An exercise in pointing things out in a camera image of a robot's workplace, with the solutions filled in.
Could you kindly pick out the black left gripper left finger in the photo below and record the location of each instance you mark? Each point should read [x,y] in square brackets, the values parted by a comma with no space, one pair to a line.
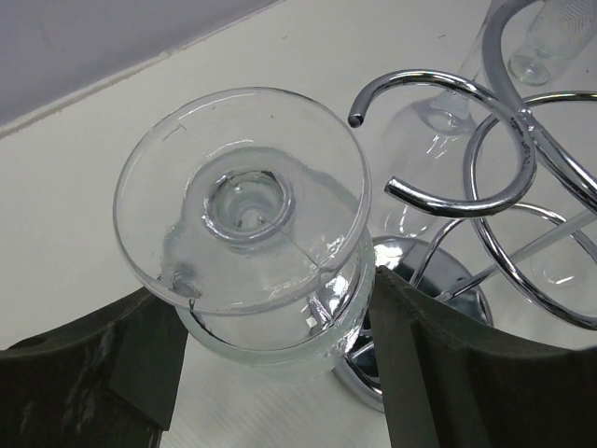
[107,379]

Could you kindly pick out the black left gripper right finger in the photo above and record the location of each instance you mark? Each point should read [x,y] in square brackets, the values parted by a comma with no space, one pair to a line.
[449,381]

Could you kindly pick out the clear wine glass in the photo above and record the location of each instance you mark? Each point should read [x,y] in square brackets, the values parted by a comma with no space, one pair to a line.
[567,262]
[423,144]
[557,34]
[247,210]

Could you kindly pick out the clear wine glass front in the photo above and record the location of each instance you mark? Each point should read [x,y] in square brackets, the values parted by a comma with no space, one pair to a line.
[557,34]

